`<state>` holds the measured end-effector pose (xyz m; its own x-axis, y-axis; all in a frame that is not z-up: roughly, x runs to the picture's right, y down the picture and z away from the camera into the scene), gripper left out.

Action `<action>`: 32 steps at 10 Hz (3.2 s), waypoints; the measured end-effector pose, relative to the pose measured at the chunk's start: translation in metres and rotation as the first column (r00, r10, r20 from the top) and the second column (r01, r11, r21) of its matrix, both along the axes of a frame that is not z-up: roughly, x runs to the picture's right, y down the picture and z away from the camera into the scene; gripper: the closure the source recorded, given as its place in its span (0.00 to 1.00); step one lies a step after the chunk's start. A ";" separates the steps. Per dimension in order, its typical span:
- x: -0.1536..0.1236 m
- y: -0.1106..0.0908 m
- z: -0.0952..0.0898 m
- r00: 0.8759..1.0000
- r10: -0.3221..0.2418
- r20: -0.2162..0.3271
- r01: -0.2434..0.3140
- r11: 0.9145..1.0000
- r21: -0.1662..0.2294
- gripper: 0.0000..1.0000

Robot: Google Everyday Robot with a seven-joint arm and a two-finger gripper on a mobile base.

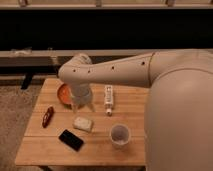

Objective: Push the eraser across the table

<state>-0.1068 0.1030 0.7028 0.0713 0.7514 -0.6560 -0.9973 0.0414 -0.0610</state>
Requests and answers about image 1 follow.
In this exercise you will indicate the white tube bottle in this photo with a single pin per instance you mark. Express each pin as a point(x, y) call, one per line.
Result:
point(108, 99)

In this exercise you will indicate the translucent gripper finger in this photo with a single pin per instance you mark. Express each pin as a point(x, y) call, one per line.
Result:
point(91, 107)
point(74, 108)

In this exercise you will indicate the clear plastic cup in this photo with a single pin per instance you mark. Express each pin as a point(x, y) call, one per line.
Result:
point(119, 135)

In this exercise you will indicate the white sponge block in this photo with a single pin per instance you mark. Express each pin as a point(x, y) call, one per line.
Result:
point(82, 123)

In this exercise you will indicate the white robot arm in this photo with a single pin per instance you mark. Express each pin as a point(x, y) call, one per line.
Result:
point(178, 118)

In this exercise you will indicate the wooden table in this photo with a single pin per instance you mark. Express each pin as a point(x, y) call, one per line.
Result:
point(42, 146)

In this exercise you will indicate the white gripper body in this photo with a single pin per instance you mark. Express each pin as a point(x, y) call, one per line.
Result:
point(81, 94)

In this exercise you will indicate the orange plate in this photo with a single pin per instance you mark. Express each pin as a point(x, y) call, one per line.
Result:
point(63, 94)

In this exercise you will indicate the red pocket knife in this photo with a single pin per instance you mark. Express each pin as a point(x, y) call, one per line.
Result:
point(47, 117)

